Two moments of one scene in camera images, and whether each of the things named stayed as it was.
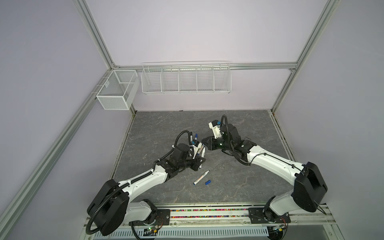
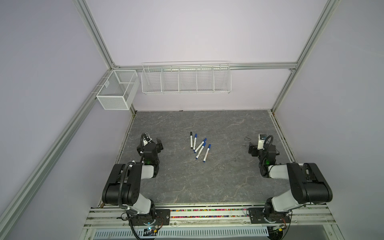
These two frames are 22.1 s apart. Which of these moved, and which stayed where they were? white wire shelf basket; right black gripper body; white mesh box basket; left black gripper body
Moved: left black gripper body; right black gripper body
Stayed: white wire shelf basket; white mesh box basket
